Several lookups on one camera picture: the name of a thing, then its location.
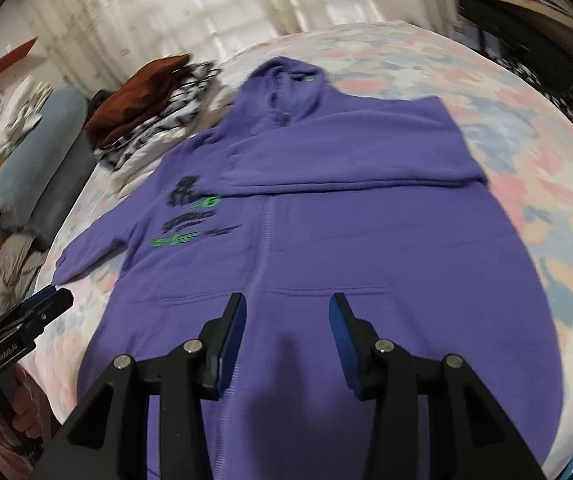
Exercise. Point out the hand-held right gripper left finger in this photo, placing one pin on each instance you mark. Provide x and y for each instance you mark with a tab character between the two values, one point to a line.
230	345

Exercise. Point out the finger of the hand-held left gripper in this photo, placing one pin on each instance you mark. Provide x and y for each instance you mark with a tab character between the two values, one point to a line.
40	296
56	305

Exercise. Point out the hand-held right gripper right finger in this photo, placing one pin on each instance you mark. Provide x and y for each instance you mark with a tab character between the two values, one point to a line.
342	345

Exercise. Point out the purple hoodie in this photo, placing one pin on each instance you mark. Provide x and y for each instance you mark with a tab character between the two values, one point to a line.
366	220

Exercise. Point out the person's left hand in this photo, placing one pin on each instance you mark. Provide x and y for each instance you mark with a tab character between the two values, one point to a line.
36	405

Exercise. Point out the beige cloth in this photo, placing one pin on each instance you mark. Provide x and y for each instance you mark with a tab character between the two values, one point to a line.
14	265

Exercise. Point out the grey blue pillows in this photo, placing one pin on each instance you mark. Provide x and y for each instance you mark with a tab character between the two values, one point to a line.
41	170

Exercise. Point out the folded cream garment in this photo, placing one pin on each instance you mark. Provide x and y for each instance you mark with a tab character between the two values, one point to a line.
134	170

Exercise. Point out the white cloth pile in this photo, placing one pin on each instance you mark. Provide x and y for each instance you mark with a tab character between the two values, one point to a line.
21	110

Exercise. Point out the black cloth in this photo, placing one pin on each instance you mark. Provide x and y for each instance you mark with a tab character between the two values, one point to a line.
99	102

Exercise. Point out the folded black white patterned garment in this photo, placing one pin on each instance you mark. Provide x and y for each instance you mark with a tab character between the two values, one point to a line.
166	125

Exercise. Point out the folded brown garment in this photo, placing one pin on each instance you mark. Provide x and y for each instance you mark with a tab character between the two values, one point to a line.
131	100

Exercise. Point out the red white board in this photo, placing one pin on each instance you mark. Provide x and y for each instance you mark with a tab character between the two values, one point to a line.
11	52

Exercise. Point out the white floral curtain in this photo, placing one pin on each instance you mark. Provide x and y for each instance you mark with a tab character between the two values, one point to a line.
216	0

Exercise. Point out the wooden desk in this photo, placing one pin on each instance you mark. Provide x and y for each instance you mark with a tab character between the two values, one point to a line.
551	17

